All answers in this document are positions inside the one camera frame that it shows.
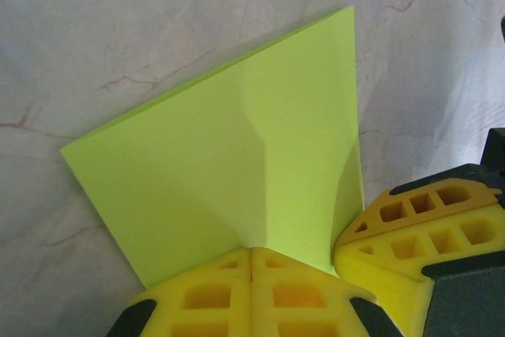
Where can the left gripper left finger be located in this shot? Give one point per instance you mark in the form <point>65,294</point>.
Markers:
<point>205,297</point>

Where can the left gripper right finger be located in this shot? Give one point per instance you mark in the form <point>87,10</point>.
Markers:
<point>300,297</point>

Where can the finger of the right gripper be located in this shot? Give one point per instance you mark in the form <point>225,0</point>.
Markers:
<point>410,210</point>
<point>394,262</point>

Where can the lime green paper sheet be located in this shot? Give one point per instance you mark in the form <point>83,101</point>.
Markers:
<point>221,155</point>

